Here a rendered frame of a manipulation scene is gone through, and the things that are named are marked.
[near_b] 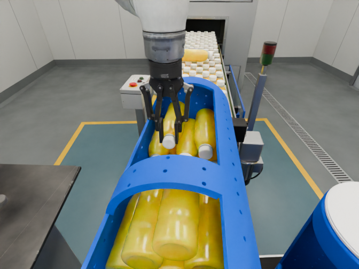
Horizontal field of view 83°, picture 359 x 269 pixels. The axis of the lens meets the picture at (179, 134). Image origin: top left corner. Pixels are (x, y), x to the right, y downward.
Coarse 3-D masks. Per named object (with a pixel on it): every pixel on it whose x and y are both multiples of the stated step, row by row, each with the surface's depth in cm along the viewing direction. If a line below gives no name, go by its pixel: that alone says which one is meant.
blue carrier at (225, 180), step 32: (192, 96) 72; (224, 96) 68; (224, 128) 49; (160, 160) 36; (192, 160) 35; (224, 160) 39; (128, 192) 34; (224, 192) 32; (224, 224) 28; (96, 256) 35; (224, 256) 25; (256, 256) 29
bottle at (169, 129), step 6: (180, 102) 71; (168, 108) 70; (168, 114) 66; (174, 114) 65; (168, 120) 62; (174, 120) 62; (168, 126) 60; (168, 132) 60; (174, 132) 60; (180, 132) 61
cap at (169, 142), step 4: (168, 136) 58; (172, 136) 59; (164, 140) 58; (168, 140) 58; (172, 140) 58; (164, 144) 59; (168, 144) 59; (172, 144) 58; (168, 148) 60; (172, 148) 59
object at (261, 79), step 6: (258, 78) 110; (264, 78) 108; (258, 84) 110; (264, 84) 110; (258, 90) 112; (258, 96) 114; (252, 102) 119; (258, 102) 117; (252, 108) 119; (258, 108) 119; (252, 114) 122; (252, 120) 124; (252, 126) 127
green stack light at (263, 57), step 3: (261, 54) 103; (264, 54) 101; (267, 54) 100; (270, 54) 100; (273, 54) 100; (261, 57) 103; (264, 57) 101; (267, 57) 101; (270, 57) 101; (273, 57) 101; (261, 60) 103; (264, 60) 102; (267, 60) 102; (270, 60) 102; (261, 63) 104; (264, 63) 103; (267, 63) 102; (270, 63) 103
